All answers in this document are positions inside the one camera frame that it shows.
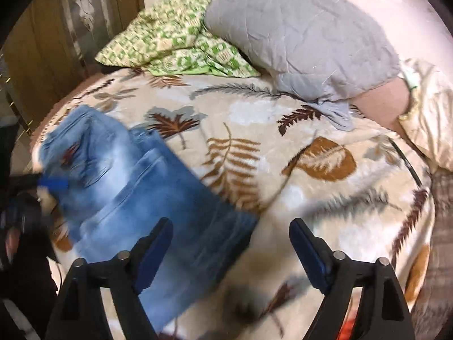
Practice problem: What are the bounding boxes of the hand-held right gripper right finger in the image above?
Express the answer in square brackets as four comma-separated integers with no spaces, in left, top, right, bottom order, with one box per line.
[288,218,415,340]

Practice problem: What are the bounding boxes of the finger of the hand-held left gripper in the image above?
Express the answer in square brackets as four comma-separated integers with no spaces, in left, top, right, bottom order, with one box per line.
[10,173,69,191]

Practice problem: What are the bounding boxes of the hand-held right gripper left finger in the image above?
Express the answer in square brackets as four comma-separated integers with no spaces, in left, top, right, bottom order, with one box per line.
[45,217,174,340]

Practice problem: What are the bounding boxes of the blue denim pants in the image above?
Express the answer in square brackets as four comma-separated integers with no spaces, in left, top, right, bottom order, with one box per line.
[37,104,259,330]

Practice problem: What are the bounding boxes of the person's left forearm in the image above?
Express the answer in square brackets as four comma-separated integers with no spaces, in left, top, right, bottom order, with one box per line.
[0,251,59,326]

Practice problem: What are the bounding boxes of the leaf printed blanket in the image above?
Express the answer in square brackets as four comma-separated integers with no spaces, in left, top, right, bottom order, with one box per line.
[30,67,436,340]

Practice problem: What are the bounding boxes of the black pen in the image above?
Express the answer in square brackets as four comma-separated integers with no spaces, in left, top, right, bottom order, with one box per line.
[391,140,423,188]

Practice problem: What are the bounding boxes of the dark wooden glass door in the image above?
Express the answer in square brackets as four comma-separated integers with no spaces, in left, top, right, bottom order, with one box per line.
[0,0,144,131]

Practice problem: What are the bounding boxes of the pink pillow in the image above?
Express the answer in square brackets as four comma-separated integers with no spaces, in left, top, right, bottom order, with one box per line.
[349,78,413,131]

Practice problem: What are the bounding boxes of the cream pillow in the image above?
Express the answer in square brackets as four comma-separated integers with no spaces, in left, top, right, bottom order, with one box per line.
[398,58,453,169]

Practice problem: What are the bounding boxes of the green checked blanket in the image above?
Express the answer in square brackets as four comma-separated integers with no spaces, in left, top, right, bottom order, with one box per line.
[95,0,262,78]

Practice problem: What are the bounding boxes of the light teal cloth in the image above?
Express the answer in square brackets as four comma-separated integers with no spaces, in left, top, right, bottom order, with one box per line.
[400,69,416,91]

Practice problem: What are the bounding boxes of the grey quilted pillow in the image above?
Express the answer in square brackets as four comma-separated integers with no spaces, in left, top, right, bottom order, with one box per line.
[203,0,402,131]

